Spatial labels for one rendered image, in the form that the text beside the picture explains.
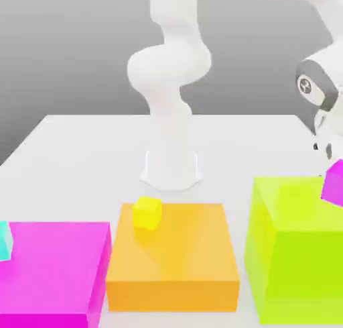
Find small magenta cube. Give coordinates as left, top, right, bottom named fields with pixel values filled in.
left=320, top=158, right=343, bottom=209

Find large orange box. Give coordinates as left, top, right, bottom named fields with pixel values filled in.
left=105, top=203, right=241, bottom=313

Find large lime green box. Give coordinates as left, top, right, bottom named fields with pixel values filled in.
left=243, top=176, right=343, bottom=325

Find large magenta box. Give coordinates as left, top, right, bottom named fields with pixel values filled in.
left=0, top=221, right=113, bottom=328

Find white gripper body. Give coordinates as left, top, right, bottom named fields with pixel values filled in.
left=320, top=138, right=343, bottom=166

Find small cyan cube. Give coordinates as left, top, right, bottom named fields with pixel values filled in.
left=0, top=220, right=13, bottom=262

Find small yellow cube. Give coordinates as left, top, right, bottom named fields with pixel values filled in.
left=131, top=195, right=163, bottom=231

